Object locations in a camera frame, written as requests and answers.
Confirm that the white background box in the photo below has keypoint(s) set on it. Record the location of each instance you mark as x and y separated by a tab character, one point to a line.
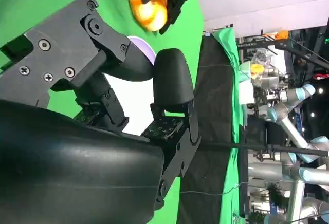
245	93

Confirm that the black horizontal rod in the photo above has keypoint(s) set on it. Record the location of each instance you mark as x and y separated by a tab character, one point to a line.
257	147

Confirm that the lilac plate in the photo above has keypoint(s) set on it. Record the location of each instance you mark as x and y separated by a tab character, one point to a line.
144	50

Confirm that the orange white toy bread roll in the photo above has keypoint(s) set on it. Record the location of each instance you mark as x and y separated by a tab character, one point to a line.
151	13

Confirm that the black backdrop curtain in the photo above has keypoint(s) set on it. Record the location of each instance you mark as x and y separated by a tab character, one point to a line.
213	93

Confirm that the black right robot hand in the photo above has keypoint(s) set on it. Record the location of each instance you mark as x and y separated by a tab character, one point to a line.
64	157

